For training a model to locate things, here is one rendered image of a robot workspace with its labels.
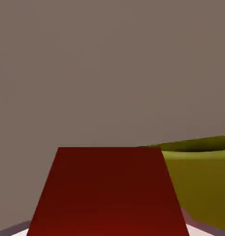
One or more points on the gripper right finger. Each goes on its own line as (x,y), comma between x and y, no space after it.
(198,231)

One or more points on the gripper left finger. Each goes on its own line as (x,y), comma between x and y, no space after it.
(20,232)

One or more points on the small red cube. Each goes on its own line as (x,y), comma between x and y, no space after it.
(108,193)

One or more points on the large yellow box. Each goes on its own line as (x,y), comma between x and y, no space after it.
(202,180)

